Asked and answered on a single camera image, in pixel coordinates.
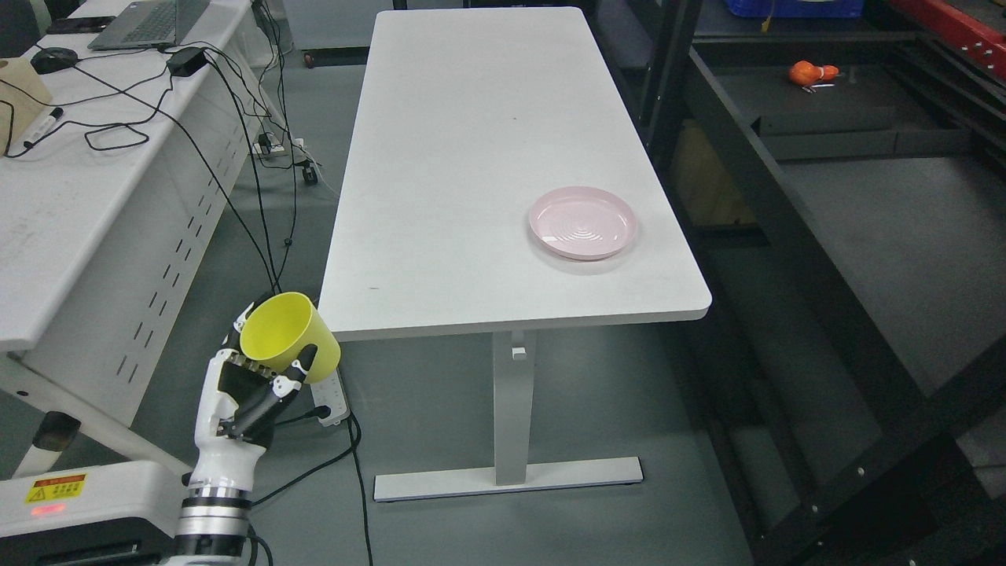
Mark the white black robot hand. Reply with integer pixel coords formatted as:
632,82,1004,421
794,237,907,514
187,301,318,494

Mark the yellow plastic cup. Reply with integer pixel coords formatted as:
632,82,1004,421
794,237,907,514
240,292,341,384

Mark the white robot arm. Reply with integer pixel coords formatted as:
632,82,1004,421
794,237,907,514
165,486,252,565

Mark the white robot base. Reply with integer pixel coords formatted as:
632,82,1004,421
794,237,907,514
1,460,186,565

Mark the black metal shelf rack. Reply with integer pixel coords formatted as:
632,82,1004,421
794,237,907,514
597,1,1004,565

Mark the white power strip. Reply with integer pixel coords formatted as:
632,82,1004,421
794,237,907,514
311,369,350,427

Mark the white side desk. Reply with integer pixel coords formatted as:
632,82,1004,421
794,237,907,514
2,1,267,476

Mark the white table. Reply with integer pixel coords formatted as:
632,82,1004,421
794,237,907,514
319,7,712,502

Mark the black marker pen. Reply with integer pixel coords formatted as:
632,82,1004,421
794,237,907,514
22,107,64,149

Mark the black power adapter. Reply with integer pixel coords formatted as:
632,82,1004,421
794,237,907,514
166,46,208,78

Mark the pink plastic plate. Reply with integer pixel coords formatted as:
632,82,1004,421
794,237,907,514
527,186,638,261

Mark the grey laptop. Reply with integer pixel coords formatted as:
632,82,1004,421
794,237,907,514
87,1,211,51

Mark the black computer mouse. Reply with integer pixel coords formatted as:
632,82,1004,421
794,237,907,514
30,47,80,75

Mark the blue plastic bin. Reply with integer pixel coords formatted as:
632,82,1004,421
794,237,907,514
725,0,865,19

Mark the orange toy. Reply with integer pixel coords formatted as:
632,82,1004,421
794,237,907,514
788,60,840,87

